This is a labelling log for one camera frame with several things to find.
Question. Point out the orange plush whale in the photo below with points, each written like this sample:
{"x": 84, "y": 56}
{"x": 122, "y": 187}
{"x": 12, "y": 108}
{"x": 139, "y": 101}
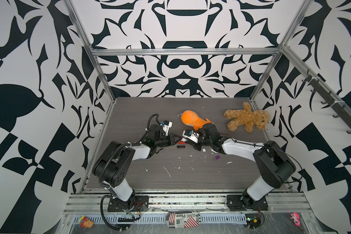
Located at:
{"x": 190, "y": 118}

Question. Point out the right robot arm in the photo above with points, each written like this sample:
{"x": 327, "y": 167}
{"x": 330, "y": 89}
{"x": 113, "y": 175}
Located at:
{"x": 274, "y": 165}

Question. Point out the brown teddy bear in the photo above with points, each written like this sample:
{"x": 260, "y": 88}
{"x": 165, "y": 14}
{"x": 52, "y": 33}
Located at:
{"x": 247, "y": 118}

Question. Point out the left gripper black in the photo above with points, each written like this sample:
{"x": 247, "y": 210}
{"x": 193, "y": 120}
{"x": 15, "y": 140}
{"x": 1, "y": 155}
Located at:
{"x": 171, "y": 139}

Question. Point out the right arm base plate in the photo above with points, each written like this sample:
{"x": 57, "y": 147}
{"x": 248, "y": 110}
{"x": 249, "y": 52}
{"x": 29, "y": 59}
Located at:
{"x": 245, "y": 203}

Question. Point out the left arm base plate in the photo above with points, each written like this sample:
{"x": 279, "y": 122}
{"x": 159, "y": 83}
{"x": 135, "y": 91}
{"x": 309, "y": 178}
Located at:
{"x": 133, "y": 204}

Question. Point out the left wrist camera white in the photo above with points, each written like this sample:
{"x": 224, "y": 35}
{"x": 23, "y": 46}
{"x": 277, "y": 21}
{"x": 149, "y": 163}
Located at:
{"x": 166, "y": 125}

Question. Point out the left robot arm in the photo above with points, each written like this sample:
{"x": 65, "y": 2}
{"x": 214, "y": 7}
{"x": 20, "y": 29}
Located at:
{"x": 113, "y": 165}

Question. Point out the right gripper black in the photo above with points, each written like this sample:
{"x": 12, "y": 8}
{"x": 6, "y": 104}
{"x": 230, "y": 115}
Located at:
{"x": 196, "y": 146}

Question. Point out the red yellow toy figure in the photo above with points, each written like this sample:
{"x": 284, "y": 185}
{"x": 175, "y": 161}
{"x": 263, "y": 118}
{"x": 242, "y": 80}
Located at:
{"x": 85, "y": 222}

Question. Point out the small electronics board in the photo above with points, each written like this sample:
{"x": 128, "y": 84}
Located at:
{"x": 254, "y": 221}

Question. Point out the pink toy figure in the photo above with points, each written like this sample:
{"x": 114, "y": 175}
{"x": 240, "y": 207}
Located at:
{"x": 296, "y": 218}

